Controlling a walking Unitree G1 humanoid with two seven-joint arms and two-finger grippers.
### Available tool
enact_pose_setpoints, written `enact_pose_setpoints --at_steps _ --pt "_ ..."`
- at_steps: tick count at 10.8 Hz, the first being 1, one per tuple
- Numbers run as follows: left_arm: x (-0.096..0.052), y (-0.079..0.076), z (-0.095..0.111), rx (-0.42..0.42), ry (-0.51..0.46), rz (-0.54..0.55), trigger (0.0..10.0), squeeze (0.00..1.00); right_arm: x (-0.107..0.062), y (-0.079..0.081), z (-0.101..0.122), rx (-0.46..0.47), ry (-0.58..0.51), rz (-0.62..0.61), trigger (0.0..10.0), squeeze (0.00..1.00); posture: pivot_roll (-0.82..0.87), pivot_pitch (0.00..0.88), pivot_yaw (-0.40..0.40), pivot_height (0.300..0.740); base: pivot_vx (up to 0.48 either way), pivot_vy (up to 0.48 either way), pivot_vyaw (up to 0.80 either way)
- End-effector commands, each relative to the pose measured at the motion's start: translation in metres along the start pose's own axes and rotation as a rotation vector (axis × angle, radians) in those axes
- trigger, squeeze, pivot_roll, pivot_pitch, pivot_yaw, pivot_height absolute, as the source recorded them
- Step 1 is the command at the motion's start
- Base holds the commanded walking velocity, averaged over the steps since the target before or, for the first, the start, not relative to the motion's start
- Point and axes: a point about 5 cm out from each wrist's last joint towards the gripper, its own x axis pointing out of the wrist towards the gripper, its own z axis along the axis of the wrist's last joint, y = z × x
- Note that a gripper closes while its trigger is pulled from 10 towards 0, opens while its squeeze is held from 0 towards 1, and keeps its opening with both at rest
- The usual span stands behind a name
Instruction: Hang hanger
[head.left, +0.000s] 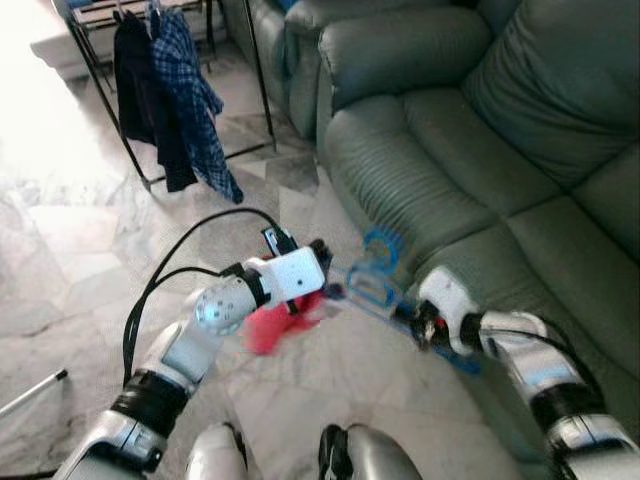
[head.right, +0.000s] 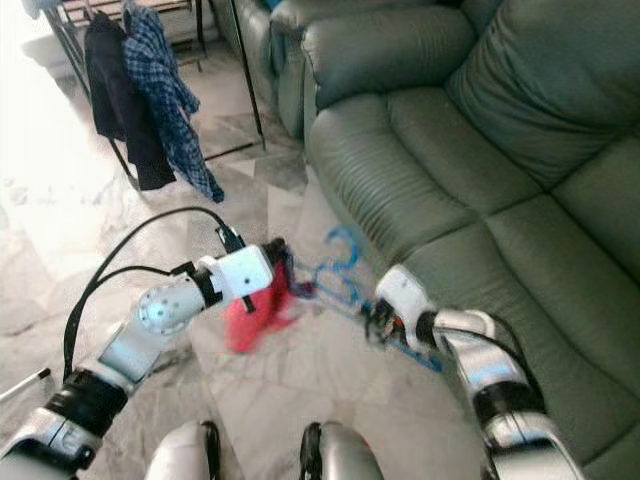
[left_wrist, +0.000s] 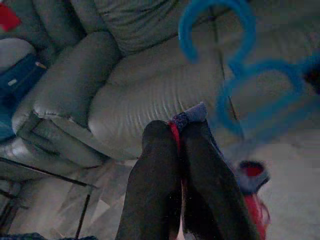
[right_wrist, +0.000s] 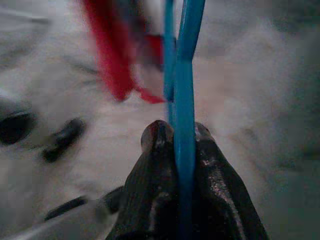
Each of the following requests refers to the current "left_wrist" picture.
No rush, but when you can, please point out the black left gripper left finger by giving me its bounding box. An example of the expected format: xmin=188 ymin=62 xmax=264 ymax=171
xmin=115 ymin=119 xmax=183 ymax=240

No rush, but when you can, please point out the blue plastic hanger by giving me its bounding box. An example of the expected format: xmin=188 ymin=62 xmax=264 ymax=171
xmin=177 ymin=0 xmax=320 ymax=148

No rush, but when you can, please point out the red garment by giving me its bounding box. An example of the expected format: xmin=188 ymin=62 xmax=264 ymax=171
xmin=167 ymin=101 xmax=273 ymax=240

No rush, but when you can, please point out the blue storage bag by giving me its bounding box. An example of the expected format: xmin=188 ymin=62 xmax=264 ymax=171
xmin=0 ymin=53 xmax=48 ymax=143

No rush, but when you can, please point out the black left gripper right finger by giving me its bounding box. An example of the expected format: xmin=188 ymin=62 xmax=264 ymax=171
xmin=181 ymin=119 xmax=262 ymax=240

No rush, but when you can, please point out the red fabric item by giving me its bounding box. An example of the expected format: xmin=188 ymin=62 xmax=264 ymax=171
xmin=0 ymin=2 xmax=22 ymax=33

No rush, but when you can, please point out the green leather sofa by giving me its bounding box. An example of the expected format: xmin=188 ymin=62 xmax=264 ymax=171
xmin=0 ymin=0 xmax=320 ymax=182

